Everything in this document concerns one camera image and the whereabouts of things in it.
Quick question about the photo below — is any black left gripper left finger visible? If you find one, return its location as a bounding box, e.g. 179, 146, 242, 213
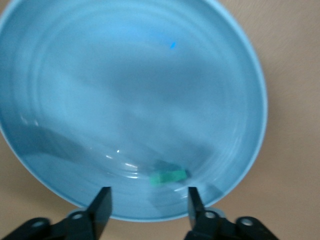
2, 186, 112, 240

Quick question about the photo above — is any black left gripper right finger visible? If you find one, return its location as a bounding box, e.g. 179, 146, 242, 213
184, 186, 276, 240

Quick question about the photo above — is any teal foam letter p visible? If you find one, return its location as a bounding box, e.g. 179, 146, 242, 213
149, 169, 187, 187

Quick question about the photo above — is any blue plate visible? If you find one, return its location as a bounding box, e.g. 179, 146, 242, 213
0, 0, 269, 224

